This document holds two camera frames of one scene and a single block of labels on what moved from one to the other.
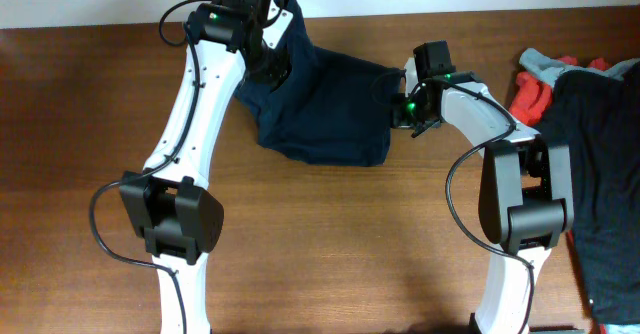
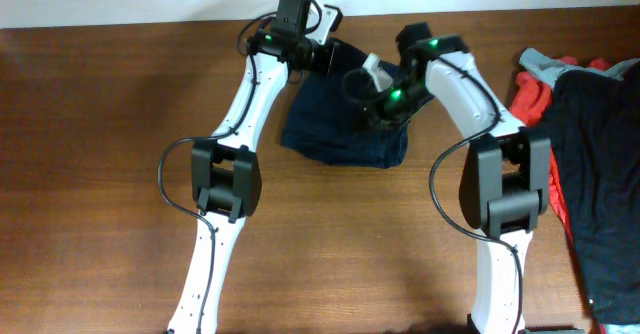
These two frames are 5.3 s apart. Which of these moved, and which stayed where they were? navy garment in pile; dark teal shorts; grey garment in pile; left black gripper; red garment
Moved: dark teal shorts; left black gripper
Stayed: grey garment in pile; red garment; navy garment in pile
